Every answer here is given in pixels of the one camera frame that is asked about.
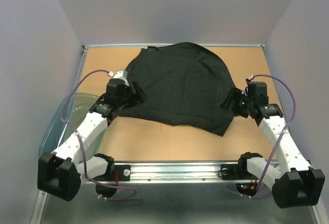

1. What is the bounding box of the clear teal plastic bin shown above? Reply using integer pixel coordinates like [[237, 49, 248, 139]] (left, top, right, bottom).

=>
[[39, 93, 99, 155]]

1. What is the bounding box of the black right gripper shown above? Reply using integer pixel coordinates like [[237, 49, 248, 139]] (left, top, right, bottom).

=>
[[219, 87, 254, 118]]

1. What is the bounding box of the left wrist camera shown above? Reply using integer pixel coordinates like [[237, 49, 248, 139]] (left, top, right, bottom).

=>
[[107, 69, 129, 86]]

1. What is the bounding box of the black pinstriped long sleeve shirt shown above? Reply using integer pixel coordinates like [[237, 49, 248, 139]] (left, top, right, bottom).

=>
[[120, 42, 235, 136]]

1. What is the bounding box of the aluminium front mounting rail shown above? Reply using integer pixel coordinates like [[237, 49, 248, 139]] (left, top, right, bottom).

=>
[[42, 160, 317, 183]]

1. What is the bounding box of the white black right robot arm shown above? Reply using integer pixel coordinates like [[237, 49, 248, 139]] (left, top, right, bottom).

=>
[[218, 81, 325, 209]]

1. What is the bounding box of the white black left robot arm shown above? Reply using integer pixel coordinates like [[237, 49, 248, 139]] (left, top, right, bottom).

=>
[[37, 78, 147, 201]]

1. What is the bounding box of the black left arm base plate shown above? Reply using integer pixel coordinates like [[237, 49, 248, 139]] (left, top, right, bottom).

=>
[[94, 164, 131, 182]]

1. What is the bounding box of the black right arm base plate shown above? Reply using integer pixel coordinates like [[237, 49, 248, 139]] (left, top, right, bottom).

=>
[[217, 163, 256, 180]]

